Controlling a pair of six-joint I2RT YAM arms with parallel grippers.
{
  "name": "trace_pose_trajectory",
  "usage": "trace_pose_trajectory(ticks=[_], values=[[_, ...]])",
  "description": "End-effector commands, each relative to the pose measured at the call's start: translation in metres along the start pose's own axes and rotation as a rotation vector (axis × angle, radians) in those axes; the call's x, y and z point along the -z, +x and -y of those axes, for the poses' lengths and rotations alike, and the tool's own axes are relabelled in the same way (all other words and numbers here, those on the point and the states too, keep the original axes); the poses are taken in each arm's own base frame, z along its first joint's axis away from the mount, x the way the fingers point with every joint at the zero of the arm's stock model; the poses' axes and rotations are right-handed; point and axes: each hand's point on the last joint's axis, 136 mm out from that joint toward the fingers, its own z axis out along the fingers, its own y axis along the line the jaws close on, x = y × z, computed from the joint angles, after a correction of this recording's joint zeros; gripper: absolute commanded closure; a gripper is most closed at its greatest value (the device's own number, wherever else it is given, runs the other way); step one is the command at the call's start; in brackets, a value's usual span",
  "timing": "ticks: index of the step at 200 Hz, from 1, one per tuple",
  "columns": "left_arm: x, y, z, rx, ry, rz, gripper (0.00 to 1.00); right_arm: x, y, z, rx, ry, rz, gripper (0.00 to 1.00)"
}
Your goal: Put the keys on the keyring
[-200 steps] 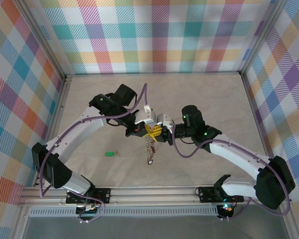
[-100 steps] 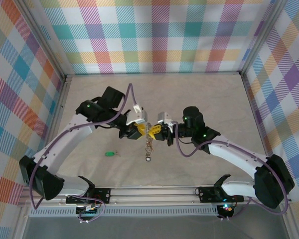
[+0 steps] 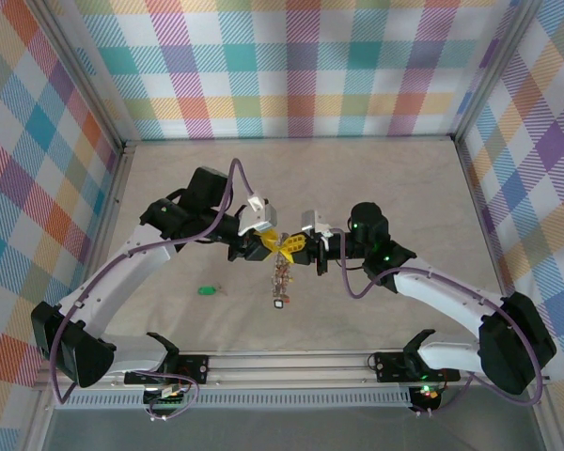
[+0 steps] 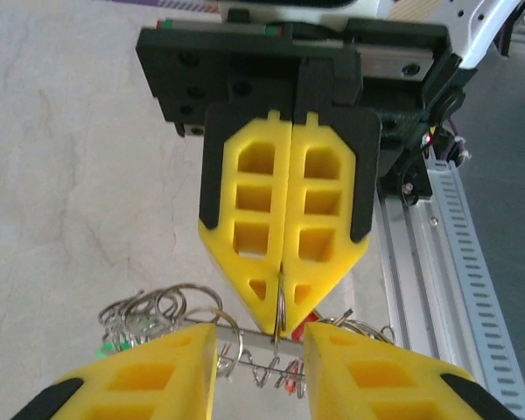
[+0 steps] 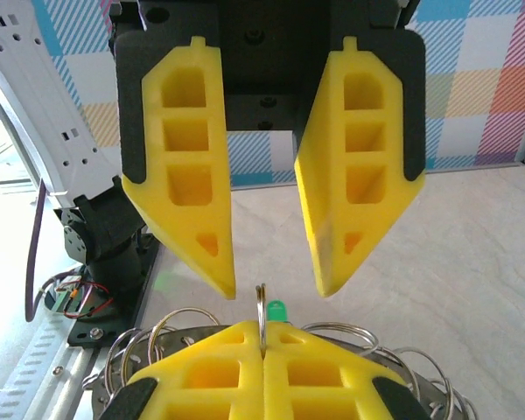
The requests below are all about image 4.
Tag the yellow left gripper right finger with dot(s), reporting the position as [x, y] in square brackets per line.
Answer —
[376, 385]

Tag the red key tag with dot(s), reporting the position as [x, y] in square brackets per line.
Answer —
[299, 333]
[291, 382]

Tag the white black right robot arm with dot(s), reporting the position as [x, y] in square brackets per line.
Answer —
[485, 26]

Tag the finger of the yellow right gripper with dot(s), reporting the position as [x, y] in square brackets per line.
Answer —
[328, 262]
[245, 262]

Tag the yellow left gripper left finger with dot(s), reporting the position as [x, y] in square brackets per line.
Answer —
[135, 385]

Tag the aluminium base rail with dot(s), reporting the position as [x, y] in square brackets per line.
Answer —
[420, 284]

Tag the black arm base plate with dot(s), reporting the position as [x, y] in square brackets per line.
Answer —
[398, 175]

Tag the green key tag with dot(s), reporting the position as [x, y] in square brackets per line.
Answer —
[107, 350]

